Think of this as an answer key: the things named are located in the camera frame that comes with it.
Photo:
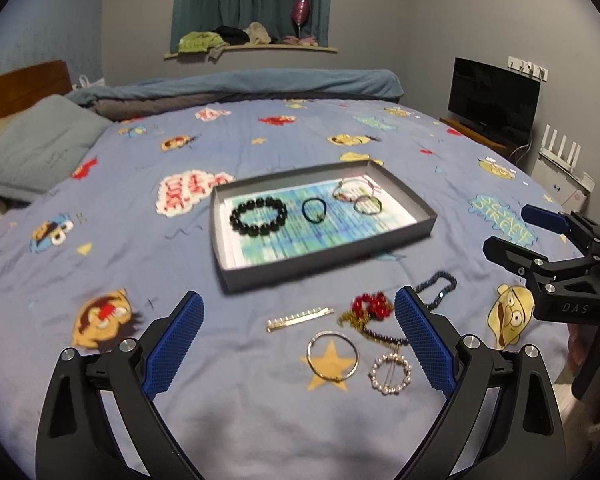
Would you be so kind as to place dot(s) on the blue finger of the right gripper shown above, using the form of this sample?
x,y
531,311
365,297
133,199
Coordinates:
x,y
515,258
545,219

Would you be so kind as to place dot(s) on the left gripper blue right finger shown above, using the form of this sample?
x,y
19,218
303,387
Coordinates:
x,y
420,330

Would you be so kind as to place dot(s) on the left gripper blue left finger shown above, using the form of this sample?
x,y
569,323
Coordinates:
x,y
166,342

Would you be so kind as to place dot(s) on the gold bar hair clip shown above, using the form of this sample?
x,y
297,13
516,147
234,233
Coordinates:
x,y
298,318

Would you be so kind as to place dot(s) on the person's hand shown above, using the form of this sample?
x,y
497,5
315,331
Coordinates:
x,y
586,379

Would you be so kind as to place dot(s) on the white wifi router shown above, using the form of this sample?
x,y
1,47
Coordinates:
x,y
557,149

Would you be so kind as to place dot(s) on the wooden tv stand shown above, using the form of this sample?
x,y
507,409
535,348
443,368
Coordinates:
x,y
498,147

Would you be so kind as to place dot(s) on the blue cartoon bed sheet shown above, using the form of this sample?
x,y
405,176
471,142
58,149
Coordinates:
x,y
105,252

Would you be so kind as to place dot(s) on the black television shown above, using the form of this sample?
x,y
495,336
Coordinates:
x,y
500,103

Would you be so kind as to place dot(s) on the blue green printed paper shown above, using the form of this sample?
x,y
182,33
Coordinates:
x,y
301,220

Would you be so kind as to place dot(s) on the grey shallow tray box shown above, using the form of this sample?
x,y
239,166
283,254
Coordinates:
x,y
237,280

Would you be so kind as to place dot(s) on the teal rolled blanket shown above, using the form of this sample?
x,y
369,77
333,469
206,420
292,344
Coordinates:
x,y
379,84

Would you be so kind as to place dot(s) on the grey blue pillow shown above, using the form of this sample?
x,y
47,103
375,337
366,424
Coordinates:
x,y
44,145

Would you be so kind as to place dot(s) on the grey folded blanket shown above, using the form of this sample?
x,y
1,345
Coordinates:
x,y
117,110

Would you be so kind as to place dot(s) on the white plastic bag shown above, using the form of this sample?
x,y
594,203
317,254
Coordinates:
x,y
84,83

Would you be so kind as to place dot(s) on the pink cloth on sill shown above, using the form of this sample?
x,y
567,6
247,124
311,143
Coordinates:
x,y
306,42

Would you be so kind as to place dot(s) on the wooden headboard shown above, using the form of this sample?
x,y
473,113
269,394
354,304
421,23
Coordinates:
x,y
20,89

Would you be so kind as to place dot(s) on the green cloth on sill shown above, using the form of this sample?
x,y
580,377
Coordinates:
x,y
199,42

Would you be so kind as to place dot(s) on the pink balloon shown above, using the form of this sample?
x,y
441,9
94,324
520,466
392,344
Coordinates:
x,y
300,14

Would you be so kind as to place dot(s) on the wooden window sill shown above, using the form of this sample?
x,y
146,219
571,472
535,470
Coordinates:
x,y
217,52

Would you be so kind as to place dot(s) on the black cloth on sill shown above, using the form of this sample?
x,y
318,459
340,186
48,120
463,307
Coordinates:
x,y
232,36

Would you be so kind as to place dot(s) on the beige cloth on sill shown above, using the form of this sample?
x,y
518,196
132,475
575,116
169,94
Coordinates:
x,y
257,34

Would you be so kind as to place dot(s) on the white wall socket strip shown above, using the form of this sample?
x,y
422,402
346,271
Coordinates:
x,y
527,68

